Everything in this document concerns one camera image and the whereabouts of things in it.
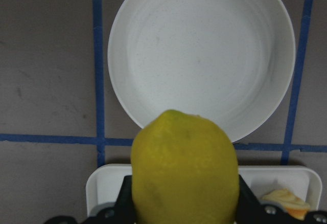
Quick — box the yellow lemon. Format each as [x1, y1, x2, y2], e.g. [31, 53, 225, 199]
[131, 110, 239, 223]

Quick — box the sliced yellow fruit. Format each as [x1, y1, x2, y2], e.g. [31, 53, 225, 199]
[261, 188, 311, 220]

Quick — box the white rectangular tray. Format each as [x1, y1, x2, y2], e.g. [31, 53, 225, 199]
[85, 164, 322, 216]

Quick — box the white round plate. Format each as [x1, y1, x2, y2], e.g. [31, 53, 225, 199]
[107, 0, 296, 142]

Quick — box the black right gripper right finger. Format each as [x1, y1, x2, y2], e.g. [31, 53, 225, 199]
[235, 175, 326, 224]

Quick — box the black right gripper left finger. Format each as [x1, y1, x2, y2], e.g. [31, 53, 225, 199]
[43, 174, 136, 224]

